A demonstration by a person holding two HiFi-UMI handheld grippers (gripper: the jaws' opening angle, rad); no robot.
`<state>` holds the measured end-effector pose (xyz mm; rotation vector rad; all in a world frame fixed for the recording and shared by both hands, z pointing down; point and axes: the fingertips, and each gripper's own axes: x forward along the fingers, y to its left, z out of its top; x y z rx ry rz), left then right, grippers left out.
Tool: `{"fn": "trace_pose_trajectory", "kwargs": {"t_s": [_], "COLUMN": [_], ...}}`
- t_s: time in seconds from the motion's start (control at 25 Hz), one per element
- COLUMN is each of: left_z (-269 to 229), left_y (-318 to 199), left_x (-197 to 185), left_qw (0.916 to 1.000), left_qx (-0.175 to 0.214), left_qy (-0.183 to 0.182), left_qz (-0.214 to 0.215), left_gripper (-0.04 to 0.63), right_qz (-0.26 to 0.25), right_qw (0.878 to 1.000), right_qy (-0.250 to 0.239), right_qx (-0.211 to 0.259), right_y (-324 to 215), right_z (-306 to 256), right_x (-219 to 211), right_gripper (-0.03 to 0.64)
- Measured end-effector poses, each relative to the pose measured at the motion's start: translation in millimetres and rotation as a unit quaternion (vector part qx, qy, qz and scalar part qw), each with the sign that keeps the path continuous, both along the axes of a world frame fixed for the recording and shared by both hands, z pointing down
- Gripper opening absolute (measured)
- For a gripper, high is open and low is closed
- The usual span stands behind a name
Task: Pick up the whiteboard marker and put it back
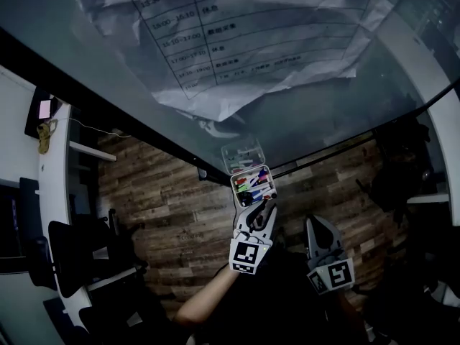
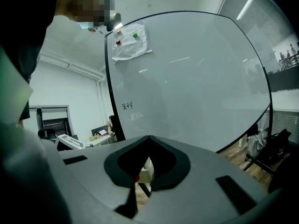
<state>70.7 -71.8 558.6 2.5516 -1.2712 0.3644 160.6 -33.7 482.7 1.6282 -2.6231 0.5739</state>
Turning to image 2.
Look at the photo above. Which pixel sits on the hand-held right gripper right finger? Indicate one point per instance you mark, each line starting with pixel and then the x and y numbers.
pixel 198 195

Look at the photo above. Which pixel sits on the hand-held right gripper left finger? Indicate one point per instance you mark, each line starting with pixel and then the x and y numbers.
pixel 93 183

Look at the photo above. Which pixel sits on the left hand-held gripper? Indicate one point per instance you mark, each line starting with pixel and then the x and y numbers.
pixel 70 142

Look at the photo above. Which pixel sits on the black-framed glass whiteboard on stand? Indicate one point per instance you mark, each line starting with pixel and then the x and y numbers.
pixel 187 90

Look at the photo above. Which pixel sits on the dark framed window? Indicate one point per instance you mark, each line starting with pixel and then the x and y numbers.
pixel 56 122

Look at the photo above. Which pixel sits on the beige cloth bag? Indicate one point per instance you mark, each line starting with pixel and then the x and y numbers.
pixel 95 137

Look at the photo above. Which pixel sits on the curved white desk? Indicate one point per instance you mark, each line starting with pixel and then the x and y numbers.
pixel 105 141

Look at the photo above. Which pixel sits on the red round magnet on holder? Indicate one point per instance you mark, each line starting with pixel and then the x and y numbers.
pixel 137 178

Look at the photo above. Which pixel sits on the white plastic holder box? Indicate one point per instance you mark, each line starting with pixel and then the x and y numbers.
pixel 147 174

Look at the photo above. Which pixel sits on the grey bag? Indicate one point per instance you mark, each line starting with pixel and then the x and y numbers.
pixel 255 141

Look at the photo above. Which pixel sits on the black backpack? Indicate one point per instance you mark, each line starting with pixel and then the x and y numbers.
pixel 278 148

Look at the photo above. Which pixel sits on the red round magnet on paper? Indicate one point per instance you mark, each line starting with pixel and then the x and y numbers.
pixel 118 42

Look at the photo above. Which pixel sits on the crumpled white paper sheet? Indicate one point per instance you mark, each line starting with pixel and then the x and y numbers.
pixel 133 48

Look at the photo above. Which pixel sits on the green round magnet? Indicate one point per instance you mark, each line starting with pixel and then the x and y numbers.
pixel 134 34

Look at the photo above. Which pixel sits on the person's black clothing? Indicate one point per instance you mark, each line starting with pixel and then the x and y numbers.
pixel 18 20

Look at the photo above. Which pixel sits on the person's head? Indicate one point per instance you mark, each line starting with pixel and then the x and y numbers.
pixel 67 6

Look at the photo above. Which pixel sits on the long ceiling light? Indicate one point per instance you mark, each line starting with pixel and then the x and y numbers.
pixel 245 7

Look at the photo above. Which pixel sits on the black head-mounted camera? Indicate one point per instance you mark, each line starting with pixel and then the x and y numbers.
pixel 113 22

